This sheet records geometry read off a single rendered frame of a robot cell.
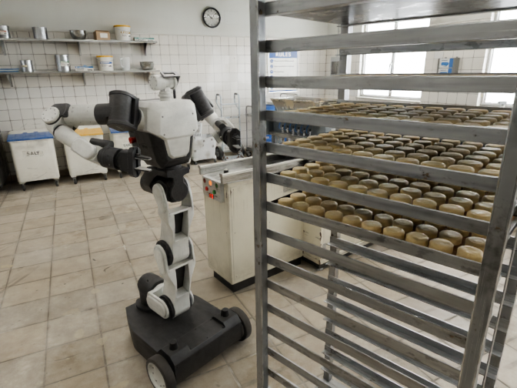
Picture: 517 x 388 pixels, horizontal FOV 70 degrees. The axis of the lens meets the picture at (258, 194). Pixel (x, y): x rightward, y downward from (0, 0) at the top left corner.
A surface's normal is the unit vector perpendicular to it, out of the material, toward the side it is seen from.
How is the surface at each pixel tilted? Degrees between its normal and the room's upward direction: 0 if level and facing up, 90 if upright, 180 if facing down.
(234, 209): 90
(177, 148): 90
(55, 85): 90
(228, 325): 45
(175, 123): 90
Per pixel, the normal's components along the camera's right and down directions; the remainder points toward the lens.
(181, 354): 0.51, -0.52
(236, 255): 0.61, 0.24
